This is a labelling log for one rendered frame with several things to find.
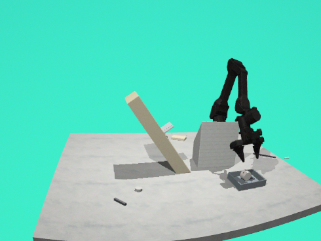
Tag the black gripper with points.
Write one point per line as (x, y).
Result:
(238, 147)

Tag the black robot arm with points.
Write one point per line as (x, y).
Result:
(220, 107)

